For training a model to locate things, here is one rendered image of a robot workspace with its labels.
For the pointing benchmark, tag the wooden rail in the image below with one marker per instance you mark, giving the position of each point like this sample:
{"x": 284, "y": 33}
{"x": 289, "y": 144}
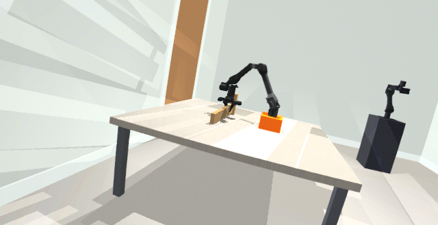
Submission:
{"x": 220, "y": 114}

